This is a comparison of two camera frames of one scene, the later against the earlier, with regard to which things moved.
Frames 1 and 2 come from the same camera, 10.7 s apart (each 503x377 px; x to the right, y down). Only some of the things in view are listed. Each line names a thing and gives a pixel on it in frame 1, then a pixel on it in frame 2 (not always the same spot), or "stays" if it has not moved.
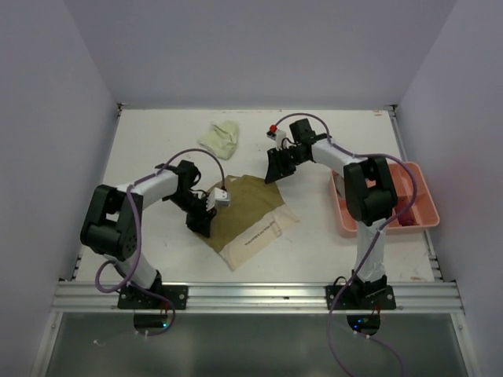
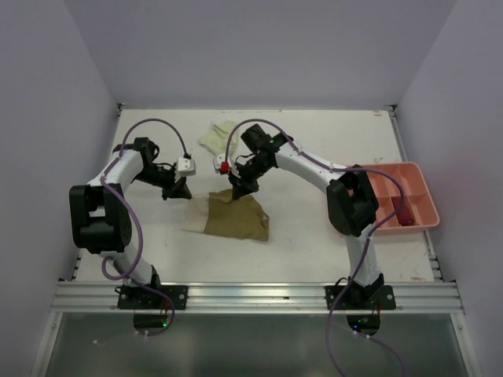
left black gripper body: [194, 207] → [166, 179]
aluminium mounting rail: [84, 297] stays
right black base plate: [360, 295] stays
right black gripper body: [285, 160] → [249, 173]
